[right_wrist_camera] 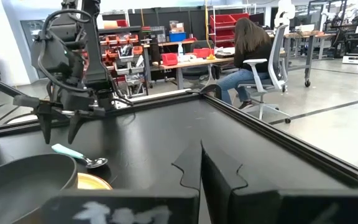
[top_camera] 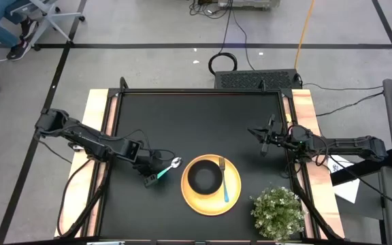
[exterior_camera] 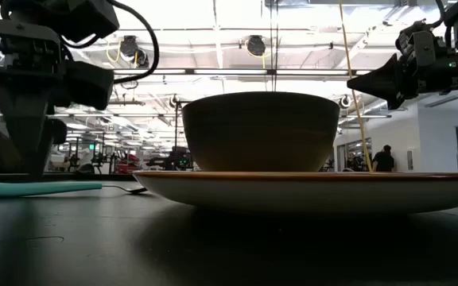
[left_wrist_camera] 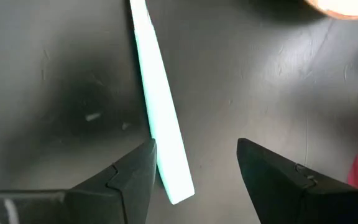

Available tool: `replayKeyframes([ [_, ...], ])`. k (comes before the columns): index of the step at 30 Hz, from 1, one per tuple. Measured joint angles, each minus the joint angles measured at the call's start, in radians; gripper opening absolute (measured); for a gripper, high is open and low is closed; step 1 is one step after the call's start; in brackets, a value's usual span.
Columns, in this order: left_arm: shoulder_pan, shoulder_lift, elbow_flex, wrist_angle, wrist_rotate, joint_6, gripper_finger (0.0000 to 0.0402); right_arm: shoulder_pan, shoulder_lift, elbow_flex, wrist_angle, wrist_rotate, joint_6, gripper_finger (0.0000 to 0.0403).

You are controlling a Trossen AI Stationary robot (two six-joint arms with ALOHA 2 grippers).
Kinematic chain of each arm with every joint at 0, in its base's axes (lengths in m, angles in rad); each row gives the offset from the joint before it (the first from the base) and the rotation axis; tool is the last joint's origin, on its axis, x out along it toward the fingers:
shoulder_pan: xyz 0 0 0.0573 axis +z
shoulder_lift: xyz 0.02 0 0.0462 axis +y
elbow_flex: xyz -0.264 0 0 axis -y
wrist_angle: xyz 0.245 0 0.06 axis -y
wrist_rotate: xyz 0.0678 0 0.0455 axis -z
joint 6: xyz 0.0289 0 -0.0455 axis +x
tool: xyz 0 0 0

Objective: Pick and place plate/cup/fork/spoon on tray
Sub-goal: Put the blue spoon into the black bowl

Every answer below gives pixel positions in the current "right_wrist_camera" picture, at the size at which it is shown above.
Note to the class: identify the wide red bin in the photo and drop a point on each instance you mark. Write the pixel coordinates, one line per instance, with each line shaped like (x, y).
(203, 53)

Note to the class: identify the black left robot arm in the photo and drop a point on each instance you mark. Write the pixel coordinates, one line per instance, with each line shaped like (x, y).
(95, 62)

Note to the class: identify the white office chair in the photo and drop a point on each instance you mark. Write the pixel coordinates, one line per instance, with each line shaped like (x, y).
(277, 56)

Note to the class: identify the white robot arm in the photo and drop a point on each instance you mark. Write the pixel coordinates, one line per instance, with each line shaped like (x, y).
(284, 12)

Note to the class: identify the grey door with window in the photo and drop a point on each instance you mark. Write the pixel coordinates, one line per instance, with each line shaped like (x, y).
(30, 28)

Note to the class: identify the rack with red bins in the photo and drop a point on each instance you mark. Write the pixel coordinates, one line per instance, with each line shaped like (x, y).
(222, 20)

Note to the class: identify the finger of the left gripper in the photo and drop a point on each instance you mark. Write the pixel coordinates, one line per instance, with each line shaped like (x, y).
(74, 126)
(46, 127)

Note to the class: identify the blue storage bin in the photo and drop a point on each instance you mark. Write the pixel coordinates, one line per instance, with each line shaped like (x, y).
(177, 37)

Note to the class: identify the person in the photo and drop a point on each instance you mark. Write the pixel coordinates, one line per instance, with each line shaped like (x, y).
(250, 40)

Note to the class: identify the black curved bracket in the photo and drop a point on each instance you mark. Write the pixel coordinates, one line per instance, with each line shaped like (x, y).
(211, 87)

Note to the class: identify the wheeled wooden desk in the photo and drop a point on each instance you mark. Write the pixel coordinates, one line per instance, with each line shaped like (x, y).
(309, 35)

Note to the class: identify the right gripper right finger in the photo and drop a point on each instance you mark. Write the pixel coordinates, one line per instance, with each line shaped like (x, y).
(216, 186)

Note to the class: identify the cardboard box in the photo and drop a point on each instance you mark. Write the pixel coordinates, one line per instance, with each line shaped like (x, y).
(179, 28)

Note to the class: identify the small red bin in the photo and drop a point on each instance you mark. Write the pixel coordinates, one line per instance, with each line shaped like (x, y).
(169, 59)

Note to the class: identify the yellow plate with orange rim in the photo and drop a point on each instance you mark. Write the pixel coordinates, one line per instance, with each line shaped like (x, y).
(92, 183)

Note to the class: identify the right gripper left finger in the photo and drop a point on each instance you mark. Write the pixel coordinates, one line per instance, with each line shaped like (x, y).
(191, 168)

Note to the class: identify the yellow desk object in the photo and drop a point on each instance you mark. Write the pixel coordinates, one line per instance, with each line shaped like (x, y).
(210, 57)

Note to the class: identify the shelf with orange bins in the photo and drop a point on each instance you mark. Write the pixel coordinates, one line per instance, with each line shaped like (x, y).
(126, 53)

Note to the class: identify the clear water bottle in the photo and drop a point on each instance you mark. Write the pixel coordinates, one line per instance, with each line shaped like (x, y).
(181, 53)

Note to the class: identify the dark grey bowl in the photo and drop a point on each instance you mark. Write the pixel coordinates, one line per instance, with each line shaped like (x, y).
(20, 186)

